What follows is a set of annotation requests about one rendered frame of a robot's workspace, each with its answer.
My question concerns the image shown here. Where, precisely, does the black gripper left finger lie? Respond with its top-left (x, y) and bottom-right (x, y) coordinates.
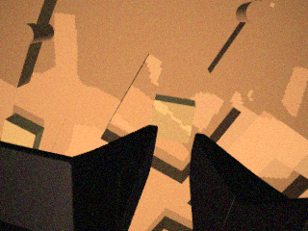
top-left (0, 124), bottom-right (158, 231)

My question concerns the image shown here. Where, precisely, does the olive-tan cube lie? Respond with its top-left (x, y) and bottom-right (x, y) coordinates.
top-left (1, 113), bottom-right (43, 149)
top-left (150, 93), bottom-right (195, 143)

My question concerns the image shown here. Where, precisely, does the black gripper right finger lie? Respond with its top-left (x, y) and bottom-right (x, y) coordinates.
top-left (189, 134), bottom-right (308, 231)

